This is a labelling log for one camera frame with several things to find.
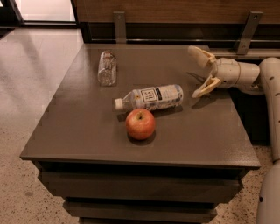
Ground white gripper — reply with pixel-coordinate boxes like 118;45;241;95
188;45;241;98

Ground blue label plastic bottle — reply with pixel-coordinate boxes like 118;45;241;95
114;84;184;111

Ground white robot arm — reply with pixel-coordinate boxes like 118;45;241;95
187;45;280;224

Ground clear plastic bottle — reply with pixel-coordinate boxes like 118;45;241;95
97;50;117;87

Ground red apple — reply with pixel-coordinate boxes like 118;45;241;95
125;108;156;140

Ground grey drawer cabinet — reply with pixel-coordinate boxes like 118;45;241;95
21;45;260;224

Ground wooden wall counter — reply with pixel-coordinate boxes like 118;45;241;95
70;0;280;60

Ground right metal bracket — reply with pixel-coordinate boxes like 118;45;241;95
234;10;263;55

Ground metal bracket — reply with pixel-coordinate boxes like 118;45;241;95
234;10;263;55
113;11;127;44

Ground left metal bracket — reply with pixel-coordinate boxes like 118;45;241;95
113;11;127;44

